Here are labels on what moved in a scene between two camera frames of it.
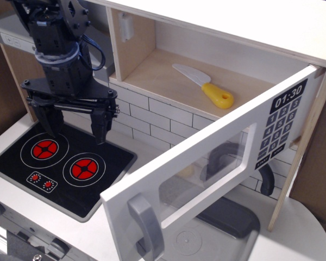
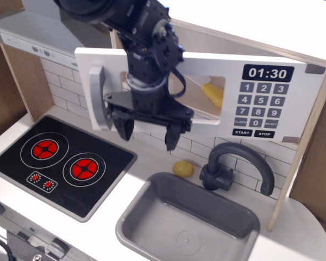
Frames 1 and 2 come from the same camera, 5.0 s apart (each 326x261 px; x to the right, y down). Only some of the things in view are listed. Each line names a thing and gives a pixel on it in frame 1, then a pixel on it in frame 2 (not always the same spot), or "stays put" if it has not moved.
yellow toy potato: x=188 y=171 stays put
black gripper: x=73 y=84 → x=151 y=103
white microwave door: x=199 y=203 → x=228 y=96
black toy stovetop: x=70 y=174 stays put
